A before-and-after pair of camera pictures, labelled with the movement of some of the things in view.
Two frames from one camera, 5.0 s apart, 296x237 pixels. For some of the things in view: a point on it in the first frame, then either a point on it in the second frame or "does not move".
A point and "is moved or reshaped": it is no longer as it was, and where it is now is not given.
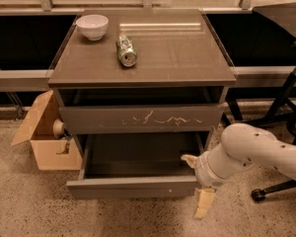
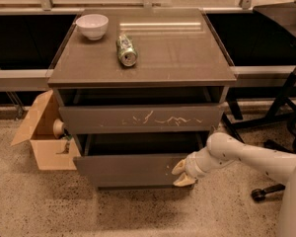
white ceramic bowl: [94, 27] does not move
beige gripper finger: [203, 199] → [184, 180]
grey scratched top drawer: [96, 119] does not move
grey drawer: [145, 165] is moved or reshaped
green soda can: [126, 50] does not move
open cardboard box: [52, 153] does not move
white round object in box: [58, 128] does not move
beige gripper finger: [191, 160] → [180, 168]
